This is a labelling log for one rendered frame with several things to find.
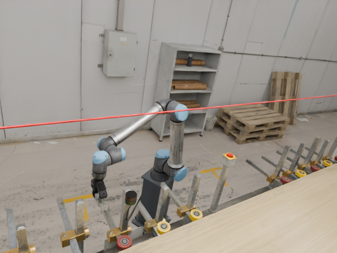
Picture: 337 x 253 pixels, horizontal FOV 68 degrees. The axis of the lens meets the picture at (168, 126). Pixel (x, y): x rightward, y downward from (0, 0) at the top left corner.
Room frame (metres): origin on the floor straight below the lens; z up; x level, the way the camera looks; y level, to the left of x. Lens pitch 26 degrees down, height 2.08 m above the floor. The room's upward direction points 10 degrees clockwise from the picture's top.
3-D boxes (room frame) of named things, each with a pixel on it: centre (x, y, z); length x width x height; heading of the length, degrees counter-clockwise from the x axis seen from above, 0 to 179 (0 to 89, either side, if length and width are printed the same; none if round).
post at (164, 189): (1.19, -0.04, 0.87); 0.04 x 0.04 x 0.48; 37
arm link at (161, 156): (1.95, -0.01, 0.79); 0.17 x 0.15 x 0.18; 48
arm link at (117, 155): (1.37, 0.31, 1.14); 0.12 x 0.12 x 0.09; 48
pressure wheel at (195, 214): (1.23, -0.28, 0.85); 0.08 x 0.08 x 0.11
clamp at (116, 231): (1.03, 0.17, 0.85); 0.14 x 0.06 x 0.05; 127
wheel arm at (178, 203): (1.39, -0.16, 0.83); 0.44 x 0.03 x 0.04; 37
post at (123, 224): (1.04, 0.16, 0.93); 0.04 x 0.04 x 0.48; 37
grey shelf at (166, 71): (4.11, -0.16, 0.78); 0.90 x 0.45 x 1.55; 123
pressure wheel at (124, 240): (0.93, 0.12, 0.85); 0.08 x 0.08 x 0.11
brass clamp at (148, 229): (1.18, -0.03, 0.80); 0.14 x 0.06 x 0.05; 127
